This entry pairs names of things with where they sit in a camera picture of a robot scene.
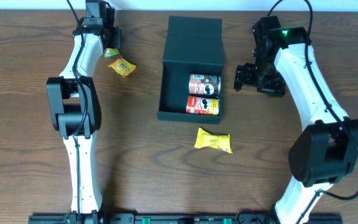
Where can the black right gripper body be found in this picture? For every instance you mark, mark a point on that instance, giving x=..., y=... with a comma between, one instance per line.
x=258, y=81

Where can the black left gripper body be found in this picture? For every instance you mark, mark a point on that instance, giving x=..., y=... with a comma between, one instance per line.
x=115, y=38

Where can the green yellow snack packet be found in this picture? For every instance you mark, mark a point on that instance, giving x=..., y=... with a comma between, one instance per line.
x=111, y=52

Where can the brown Pringles can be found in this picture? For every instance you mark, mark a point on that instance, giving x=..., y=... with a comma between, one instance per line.
x=204, y=85

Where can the black gift box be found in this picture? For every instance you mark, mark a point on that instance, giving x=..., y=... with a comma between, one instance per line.
x=193, y=46

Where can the red Pringles can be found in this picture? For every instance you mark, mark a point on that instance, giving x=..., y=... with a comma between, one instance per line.
x=200, y=105

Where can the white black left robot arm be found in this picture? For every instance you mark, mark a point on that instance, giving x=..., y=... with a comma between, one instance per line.
x=75, y=109

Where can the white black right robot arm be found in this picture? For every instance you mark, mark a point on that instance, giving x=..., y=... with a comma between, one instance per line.
x=327, y=148

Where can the orange snack packet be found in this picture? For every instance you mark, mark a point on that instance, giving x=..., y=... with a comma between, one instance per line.
x=122, y=67

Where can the black mounting rail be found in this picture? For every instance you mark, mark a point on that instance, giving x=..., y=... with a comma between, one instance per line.
x=130, y=218

